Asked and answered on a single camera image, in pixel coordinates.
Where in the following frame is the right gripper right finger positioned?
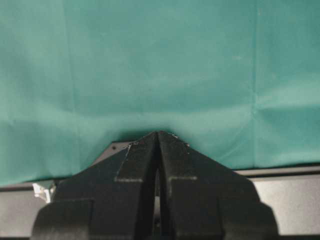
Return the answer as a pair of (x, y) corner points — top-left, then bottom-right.
(157, 131), (279, 240)

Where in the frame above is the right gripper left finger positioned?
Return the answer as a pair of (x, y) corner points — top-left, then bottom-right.
(31, 132), (158, 240)

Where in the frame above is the white cable clip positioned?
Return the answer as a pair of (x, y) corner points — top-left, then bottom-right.
(32, 180), (56, 204)

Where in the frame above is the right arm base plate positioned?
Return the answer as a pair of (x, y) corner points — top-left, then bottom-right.
(0, 142), (320, 238)

